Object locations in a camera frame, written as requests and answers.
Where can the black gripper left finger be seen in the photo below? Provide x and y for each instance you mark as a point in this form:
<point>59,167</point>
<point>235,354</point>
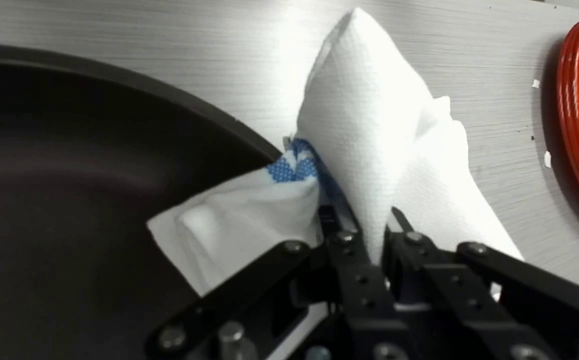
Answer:
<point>289,301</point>

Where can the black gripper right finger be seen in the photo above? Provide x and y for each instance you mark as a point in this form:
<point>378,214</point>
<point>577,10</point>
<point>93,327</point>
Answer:
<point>490,301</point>

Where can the white towel with blue stripes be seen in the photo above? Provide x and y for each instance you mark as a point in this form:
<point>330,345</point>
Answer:
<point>369,133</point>

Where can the black frying pan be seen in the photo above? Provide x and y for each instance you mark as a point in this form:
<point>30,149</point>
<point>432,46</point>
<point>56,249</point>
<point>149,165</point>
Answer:
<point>70,213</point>

